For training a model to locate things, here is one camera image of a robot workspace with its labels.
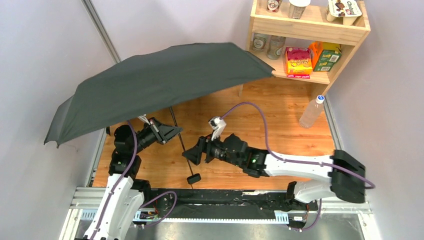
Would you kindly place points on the glass jar left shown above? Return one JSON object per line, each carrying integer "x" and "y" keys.
{"x": 259, "y": 41}

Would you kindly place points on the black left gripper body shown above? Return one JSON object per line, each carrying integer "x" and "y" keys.
{"x": 157, "y": 131}

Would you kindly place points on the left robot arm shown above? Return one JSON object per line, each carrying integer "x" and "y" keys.
{"x": 119, "y": 185}

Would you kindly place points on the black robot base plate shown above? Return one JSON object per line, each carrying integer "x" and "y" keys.
{"x": 224, "y": 204}

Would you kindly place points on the glass jar right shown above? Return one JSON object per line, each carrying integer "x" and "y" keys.
{"x": 275, "y": 47}

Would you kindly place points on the red white can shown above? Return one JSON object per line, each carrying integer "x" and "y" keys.
{"x": 273, "y": 6}

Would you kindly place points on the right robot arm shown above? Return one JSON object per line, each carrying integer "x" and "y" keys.
{"x": 337, "y": 175}

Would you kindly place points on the glass jar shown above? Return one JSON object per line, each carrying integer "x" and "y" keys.
{"x": 259, "y": 41}
{"x": 275, "y": 47}

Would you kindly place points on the clear plastic water bottle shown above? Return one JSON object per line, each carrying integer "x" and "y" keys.
{"x": 312, "y": 112}

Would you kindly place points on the aluminium frame rail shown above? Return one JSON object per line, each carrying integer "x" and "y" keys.
{"x": 334, "y": 220}

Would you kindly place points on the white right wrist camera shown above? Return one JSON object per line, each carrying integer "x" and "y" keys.
{"x": 218, "y": 125}

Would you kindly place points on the orange pink sponge box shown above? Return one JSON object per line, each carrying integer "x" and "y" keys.
{"x": 298, "y": 62}

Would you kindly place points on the wooden shelf unit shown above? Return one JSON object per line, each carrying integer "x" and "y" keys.
{"x": 313, "y": 26}

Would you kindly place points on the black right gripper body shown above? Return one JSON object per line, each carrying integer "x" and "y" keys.
{"x": 203, "y": 149}

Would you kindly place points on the clear cup with lid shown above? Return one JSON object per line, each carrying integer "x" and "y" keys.
{"x": 297, "y": 8}

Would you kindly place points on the yogurt cup multipack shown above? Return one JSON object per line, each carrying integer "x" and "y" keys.
{"x": 347, "y": 10}

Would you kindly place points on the green orange carton box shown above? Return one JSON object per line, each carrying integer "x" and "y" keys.
{"x": 324, "y": 55}

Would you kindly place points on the black folding umbrella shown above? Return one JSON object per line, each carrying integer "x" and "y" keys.
{"x": 142, "y": 84}

